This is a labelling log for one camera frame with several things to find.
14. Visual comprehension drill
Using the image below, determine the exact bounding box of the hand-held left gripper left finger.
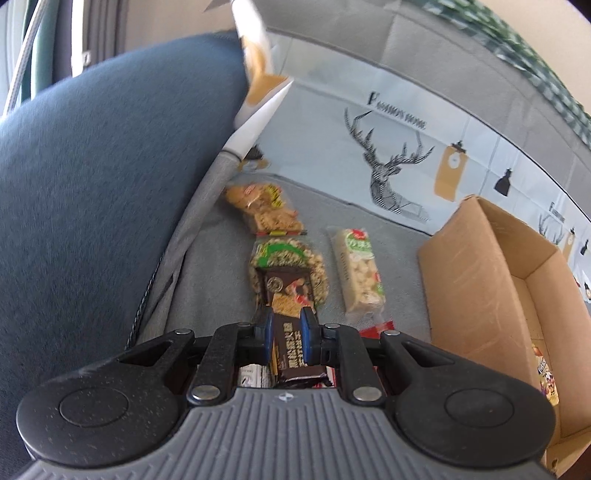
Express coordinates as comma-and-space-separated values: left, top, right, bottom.
115, 307, 275, 406

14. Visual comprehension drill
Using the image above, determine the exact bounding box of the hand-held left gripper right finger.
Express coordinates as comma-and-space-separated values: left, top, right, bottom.
299, 307, 462, 406

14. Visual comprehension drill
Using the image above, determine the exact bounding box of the dark brown snack packet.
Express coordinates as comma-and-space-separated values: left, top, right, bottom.
256, 267, 340, 388

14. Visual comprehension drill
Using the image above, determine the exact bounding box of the red snack packet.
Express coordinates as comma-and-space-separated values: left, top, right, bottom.
359, 320, 398, 341

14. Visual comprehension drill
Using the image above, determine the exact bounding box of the green peanut snack packet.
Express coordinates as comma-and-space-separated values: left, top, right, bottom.
249, 235, 331, 308

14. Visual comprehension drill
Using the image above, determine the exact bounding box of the cardboard box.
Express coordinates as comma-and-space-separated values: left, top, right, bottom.
417, 195, 591, 480

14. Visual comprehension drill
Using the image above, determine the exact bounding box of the white snack packet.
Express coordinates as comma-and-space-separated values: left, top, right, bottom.
238, 364, 273, 388

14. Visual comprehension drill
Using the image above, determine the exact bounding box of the rice crisp bar packet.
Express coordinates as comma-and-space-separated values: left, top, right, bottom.
328, 226, 386, 324

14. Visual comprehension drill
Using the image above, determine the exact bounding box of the grey fabric sofa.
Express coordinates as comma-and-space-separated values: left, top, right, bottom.
124, 0, 591, 352

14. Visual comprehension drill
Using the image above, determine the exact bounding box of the brown cracker packet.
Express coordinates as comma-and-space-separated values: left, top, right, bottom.
225, 182, 306, 237

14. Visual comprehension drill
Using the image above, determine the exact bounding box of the deer print cushion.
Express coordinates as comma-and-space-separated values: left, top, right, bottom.
252, 34, 591, 303

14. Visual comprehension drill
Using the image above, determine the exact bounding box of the blue cushion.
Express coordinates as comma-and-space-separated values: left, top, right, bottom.
0, 30, 252, 480

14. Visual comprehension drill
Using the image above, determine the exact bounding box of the colourful snack packet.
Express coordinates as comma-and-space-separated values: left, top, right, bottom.
529, 339, 559, 407

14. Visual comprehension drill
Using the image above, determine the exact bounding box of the white orange printed pillow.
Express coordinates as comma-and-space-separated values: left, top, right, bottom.
203, 0, 296, 160

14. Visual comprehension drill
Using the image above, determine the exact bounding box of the green checkered cloth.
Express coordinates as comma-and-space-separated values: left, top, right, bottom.
425, 0, 591, 148

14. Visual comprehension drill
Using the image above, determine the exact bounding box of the grey braided hose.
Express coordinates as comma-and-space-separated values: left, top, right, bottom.
2, 0, 51, 116

